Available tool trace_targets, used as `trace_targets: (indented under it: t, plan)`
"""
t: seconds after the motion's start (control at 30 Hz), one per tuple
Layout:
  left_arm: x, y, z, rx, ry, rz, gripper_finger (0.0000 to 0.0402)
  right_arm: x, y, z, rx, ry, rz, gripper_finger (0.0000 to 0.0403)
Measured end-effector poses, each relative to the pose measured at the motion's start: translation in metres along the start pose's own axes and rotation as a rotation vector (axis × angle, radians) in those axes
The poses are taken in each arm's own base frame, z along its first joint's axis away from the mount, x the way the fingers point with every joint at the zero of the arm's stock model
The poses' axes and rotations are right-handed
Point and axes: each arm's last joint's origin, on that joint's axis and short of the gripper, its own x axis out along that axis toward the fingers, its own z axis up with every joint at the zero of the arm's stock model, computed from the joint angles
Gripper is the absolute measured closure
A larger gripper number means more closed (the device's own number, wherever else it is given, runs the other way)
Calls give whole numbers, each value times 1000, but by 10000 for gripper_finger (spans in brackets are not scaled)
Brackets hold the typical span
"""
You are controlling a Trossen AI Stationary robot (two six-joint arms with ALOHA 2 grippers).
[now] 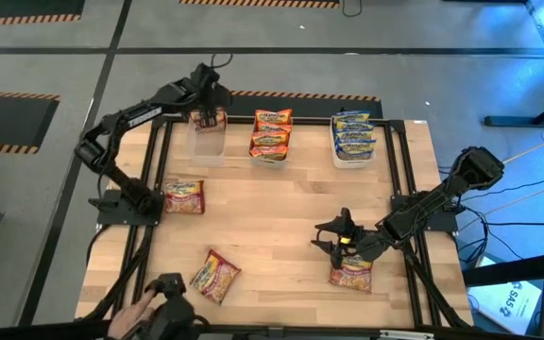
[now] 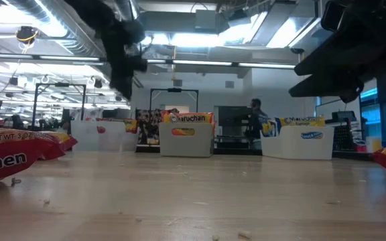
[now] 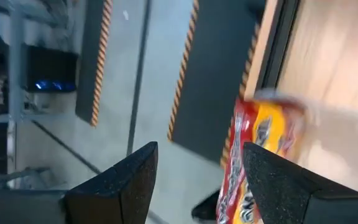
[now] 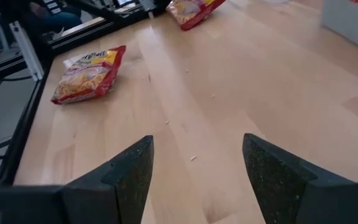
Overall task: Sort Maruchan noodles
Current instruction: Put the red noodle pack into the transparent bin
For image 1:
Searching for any grey plastic bin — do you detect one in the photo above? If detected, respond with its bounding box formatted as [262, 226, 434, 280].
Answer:
[248, 110, 292, 170]

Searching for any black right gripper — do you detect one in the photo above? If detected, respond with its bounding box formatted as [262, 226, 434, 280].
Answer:
[310, 206, 367, 270]

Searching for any black metal crossbar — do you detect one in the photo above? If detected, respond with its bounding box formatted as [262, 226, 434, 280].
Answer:
[0, 319, 544, 340]

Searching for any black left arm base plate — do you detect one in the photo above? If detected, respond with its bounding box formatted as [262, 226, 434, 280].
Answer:
[88, 188, 165, 227]

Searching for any clear plastic bin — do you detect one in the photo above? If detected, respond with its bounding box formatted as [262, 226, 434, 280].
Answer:
[185, 110, 228, 167]

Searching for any black table edge bar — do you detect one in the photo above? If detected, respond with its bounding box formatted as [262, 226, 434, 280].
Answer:
[462, 249, 544, 288]

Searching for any red roast beef ramen packet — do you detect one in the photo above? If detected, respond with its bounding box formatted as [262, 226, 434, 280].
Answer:
[164, 179, 206, 215]
[189, 107, 229, 133]
[190, 248, 243, 306]
[328, 254, 374, 294]

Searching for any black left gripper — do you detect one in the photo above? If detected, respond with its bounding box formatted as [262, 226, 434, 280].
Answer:
[184, 63, 230, 129]

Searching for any black aluminium table frame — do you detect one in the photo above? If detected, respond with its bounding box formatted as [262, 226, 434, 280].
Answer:
[110, 114, 443, 330]

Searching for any black cable bundle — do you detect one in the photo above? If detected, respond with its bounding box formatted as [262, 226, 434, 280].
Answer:
[80, 226, 153, 327]
[401, 230, 472, 330]

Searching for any black desk frame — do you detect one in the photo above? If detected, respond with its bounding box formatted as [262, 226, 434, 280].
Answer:
[483, 0, 544, 128]

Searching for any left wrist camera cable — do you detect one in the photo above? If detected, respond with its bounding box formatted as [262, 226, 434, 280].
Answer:
[210, 52, 234, 72]

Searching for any black hazard-striped floor mat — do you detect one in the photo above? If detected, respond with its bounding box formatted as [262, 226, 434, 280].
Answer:
[0, 0, 86, 28]
[0, 90, 61, 156]
[178, 0, 341, 9]
[227, 88, 384, 120]

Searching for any silver aluminium bracket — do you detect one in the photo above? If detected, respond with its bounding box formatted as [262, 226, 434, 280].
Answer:
[379, 329, 435, 340]

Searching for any white plastic bin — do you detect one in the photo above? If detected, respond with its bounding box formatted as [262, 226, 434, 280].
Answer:
[329, 112, 377, 170]

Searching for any blue soy sauce ramen packet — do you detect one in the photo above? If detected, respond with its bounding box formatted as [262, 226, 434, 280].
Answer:
[331, 110, 371, 123]
[333, 130, 377, 144]
[335, 139, 377, 162]
[333, 120, 376, 133]

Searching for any yellow extension cable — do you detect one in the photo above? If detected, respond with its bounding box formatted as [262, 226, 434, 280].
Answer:
[502, 134, 544, 164]

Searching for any white printed cardboard box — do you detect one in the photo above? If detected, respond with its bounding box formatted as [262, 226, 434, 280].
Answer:
[467, 280, 543, 336]

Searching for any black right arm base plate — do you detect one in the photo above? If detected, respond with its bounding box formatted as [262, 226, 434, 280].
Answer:
[391, 194, 459, 232]

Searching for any black looped floor cable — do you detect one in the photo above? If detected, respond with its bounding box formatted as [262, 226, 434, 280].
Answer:
[340, 0, 364, 18]

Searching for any person's hand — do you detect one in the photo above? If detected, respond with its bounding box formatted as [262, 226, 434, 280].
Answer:
[106, 288, 158, 340]

